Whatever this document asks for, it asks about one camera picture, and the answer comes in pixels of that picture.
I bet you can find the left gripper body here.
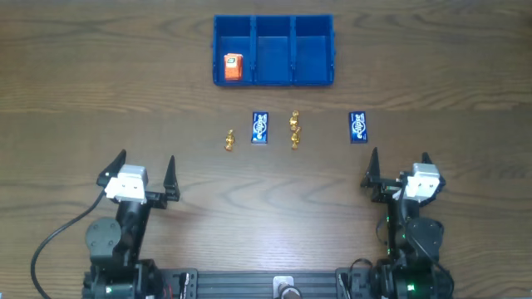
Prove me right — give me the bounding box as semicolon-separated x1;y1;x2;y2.
143;190;170;210

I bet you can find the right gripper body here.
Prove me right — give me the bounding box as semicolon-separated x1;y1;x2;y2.
371;176;411;204

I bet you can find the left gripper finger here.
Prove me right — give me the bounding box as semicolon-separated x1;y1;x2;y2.
96;149;128;188
163;155;181;203

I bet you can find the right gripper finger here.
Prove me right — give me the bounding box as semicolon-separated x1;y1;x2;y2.
360;147;382;188
421;152;447;195

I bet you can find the blue candy pack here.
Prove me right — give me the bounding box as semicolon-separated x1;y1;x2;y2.
250;111;269;145
348;110;369;145

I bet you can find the orange candy box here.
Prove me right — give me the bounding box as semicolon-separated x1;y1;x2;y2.
223;52;244;81

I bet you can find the blue tray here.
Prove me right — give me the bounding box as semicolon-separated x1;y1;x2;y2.
212;14;336;87

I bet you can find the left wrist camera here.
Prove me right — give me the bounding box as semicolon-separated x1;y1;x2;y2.
103;164;150;205

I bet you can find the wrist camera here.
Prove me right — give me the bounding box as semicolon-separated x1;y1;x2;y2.
401;162;441;204
103;164;150;205

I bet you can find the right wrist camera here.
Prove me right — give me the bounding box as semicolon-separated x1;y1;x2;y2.
401;162;441;204

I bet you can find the mounting rail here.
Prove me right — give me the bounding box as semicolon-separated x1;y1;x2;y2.
160;267;376;299

